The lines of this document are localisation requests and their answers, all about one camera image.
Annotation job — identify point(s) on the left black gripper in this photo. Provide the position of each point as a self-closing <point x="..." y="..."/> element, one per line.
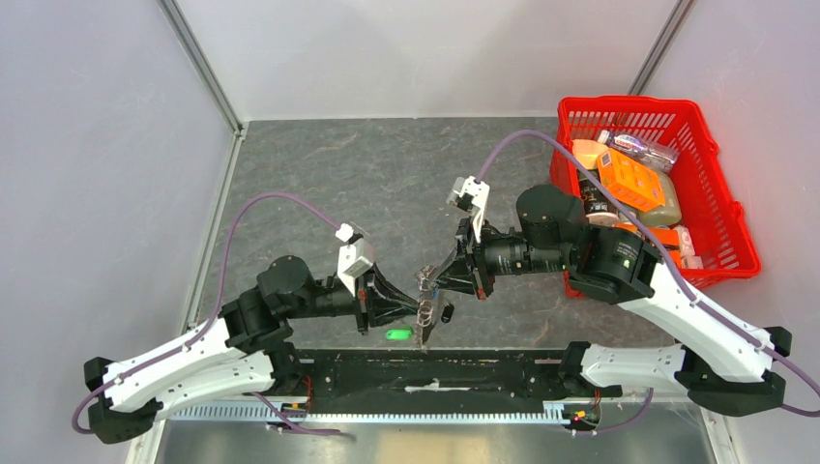
<point x="379" y="301"/>

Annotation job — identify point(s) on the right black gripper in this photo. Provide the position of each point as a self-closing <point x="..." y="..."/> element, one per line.
<point x="458" y="274"/>

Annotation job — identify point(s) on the leopard print wrist strap keyring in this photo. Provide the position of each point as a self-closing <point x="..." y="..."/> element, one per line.
<point x="429" y="305"/>

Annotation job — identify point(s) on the green capped key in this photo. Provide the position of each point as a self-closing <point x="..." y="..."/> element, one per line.
<point x="399" y="334"/>

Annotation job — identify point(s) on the black capped key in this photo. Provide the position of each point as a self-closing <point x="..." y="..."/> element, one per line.
<point x="447" y="313"/>

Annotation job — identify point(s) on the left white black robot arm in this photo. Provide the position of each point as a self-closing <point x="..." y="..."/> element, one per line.
<point x="245" y="350"/>

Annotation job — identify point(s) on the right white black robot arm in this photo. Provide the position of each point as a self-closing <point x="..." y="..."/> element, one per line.
<point x="724" y="371"/>

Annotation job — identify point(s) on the dark green bottle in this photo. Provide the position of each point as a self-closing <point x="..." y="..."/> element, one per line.
<point x="598" y="208"/>

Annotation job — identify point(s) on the yellow sponge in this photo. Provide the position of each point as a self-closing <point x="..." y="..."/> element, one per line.
<point x="587" y="152"/>

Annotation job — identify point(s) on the orange carton box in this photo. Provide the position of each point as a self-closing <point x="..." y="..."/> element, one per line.
<point x="629" y="181"/>

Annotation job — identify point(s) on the orange razor package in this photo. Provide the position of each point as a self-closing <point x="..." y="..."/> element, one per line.
<point x="668" y="238"/>

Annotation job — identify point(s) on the beige soap pouch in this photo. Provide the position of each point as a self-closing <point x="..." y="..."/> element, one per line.
<point x="667" y="215"/>

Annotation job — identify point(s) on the pink white packet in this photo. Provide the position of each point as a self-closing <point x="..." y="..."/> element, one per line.
<point x="688" y="258"/>

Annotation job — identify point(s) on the clear plastic bottle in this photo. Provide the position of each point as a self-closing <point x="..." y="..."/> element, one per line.
<point x="659" y="157"/>

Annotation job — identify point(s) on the red plastic basket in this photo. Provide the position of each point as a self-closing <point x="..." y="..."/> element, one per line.
<point x="715" y="220"/>

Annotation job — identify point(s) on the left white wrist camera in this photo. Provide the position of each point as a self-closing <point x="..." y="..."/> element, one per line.
<point x="355" y="257"/>

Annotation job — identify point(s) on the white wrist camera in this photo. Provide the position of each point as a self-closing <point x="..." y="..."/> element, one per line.
<point x="355" y="257"/>
<point x="471" y="196"/>

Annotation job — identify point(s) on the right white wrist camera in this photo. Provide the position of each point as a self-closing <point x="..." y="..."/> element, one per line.
<point x="471" y="196"/>

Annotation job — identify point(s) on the black mounting base plate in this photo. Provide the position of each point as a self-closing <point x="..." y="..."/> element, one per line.
<point x="444" y="381"/>

